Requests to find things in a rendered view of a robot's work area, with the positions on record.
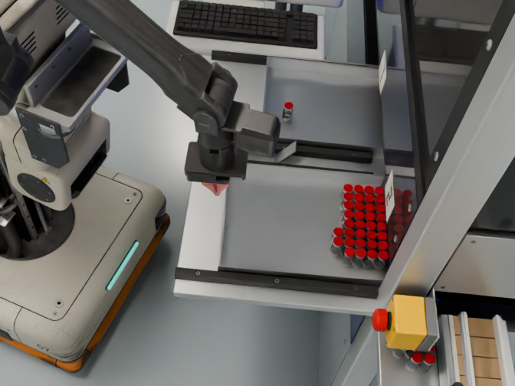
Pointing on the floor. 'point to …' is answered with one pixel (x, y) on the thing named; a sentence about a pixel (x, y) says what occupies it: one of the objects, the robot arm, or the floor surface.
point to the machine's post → (447, 201)
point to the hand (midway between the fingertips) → (217, 190)
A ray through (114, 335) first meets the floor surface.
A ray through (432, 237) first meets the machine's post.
